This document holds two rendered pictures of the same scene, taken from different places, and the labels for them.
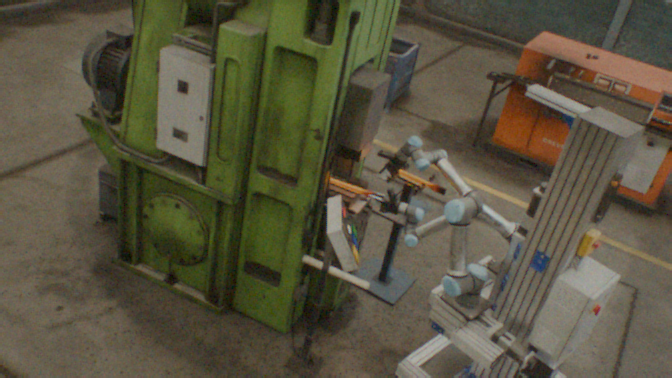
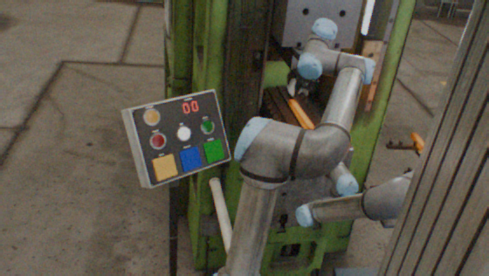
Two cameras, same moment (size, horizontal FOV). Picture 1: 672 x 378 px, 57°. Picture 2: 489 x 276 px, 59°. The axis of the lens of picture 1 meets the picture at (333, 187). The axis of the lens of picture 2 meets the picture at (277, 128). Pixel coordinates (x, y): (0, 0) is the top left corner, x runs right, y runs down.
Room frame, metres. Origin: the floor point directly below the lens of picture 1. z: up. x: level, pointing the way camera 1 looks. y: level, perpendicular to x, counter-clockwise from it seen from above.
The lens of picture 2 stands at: (2.32, -1.35, 1.92)
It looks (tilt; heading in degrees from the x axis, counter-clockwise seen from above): 30 degrees down; 51
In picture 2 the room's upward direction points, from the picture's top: 8 degrees clockwise
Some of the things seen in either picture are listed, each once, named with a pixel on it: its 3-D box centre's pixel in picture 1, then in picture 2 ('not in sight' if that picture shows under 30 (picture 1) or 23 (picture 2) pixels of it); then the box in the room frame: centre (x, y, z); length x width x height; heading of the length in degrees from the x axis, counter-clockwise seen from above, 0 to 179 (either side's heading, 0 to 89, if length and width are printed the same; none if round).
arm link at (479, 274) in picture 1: (474, 278); not in sight; (2.81, -0.87, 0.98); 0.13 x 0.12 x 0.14; 129
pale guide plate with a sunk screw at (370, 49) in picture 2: not in sight; (368, 58); (3.77, -0.13, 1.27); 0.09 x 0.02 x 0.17; 161
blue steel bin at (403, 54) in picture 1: (362, 62); not in sight; (7.64, -0.04, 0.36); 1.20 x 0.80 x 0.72; 71
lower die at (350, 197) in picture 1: (326, 186); (287, 112); (3.49, 0.04, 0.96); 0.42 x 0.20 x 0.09; 71
